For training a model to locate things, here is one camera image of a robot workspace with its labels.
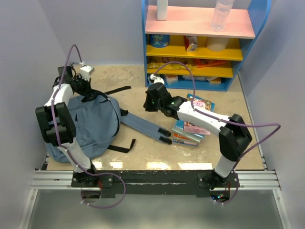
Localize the blue student backpack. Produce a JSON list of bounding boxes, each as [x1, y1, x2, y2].
[[44, 85, 173, 164]]

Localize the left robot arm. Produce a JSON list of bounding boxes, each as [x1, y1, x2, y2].
[[35, 65, 99, 187]]

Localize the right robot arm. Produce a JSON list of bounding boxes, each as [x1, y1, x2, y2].
[[143, 83, 252, 189]]

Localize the white tissue pack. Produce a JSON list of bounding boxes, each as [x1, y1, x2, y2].
[[164, 74, 179, 85]]

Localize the yellow snack bag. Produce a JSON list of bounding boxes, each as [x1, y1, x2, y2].
[[147, 56, 192, 71]]

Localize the teal book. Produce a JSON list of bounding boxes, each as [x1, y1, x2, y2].
[[172, 120, 204, 143]]

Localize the pink cover book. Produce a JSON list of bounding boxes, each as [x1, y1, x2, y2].
[[183, 94, 214, 135]]

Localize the orange book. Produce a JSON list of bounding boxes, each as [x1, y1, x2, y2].
[[173, 133, 198, 146]]

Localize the red snack packet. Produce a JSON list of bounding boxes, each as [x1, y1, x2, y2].
[[193, 59, 227, 68]]

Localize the blue round tin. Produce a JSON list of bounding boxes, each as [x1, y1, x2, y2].
[[149, 34, 170, 48]]

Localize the blue shelf unit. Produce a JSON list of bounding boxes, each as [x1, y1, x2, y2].
[[141, 0, 271, 91]]

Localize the yellow sponge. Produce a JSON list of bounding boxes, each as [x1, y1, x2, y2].
[[209, 77, 222, 85]]

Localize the red white carton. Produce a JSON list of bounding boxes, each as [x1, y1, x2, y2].
[[183, 36, 198, 52]]

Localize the white round container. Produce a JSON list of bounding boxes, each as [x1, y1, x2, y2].
[[206, 37, 230, 52]]

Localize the white bottle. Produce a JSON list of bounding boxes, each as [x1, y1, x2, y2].
[[157, 0, 168, 21]]

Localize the clear plastic bottle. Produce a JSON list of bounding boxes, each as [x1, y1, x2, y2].
[[210, 0, 234, 32]]

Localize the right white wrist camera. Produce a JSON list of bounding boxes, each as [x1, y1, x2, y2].
[[149, 74, 165, 84]]

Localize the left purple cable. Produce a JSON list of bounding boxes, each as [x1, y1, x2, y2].
[[51, 44, 126, 210]]

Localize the purple cable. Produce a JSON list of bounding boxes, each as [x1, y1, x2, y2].
[[51, 44, 126, 210], [153, 61, 282, 205]]

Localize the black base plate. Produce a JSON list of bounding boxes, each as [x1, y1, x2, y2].
[[71, 170, 239, 200]]

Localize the aluminium rail frame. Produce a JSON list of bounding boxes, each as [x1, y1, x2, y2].
[[18, 62, 292, 229]]

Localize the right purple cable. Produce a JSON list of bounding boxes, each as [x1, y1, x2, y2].
[[153, 61, 282, 205]]

